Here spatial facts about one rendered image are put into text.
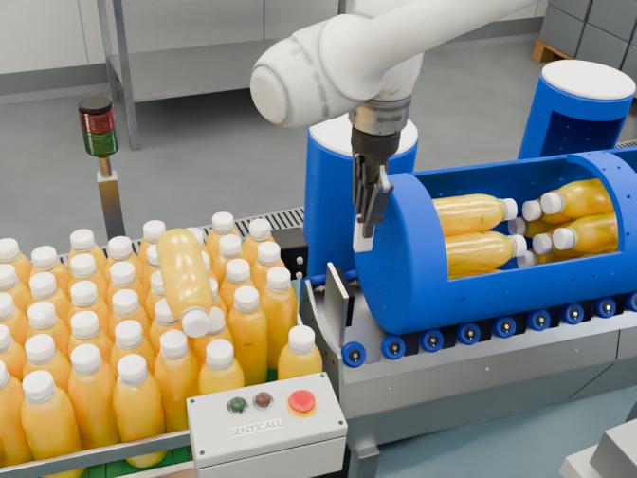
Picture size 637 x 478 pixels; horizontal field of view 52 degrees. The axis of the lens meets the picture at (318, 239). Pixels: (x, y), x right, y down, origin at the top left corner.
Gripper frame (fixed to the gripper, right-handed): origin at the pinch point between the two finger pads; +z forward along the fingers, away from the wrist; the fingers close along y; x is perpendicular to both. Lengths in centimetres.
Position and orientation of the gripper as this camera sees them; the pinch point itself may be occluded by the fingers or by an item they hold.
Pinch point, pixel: (364, 232)
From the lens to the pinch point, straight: 111.1
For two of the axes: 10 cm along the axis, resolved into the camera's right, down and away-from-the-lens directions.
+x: 9.6, -1.3, 2.6
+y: 2.9, 5.9, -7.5
